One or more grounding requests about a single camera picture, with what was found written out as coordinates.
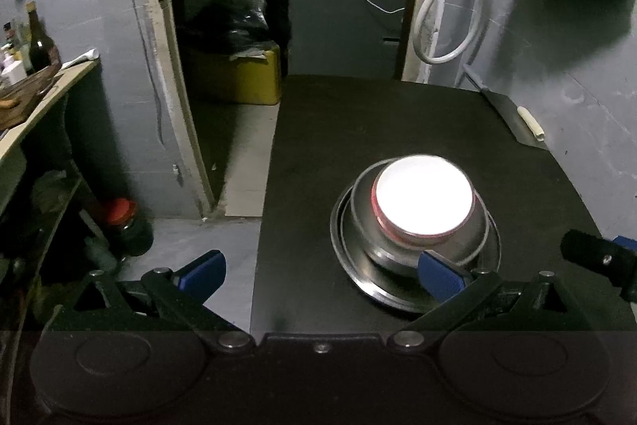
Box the deep steel bowl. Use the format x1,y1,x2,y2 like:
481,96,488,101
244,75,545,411
349,154,501,277

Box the large steel plate front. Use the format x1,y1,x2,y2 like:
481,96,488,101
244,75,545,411
330,184,501,314

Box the white ceramic bowl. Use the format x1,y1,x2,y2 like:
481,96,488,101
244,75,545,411
370,154,476,247

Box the red lid jar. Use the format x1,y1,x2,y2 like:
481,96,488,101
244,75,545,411
107,198,153,258

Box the cleaver knife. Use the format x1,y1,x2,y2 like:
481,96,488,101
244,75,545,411
463,65,547,150

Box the yellow container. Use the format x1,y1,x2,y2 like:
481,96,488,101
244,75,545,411
230,45,281,106

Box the wooden side shelf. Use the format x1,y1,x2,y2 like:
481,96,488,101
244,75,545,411
1,47,99,163

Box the black plastic bag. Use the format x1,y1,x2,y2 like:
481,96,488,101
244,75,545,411
228,0,276,54

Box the dark glass bottle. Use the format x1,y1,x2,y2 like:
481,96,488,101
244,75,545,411
26,1,59,72

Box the grey cabinet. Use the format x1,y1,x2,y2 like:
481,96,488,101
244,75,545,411
288,0,406,80

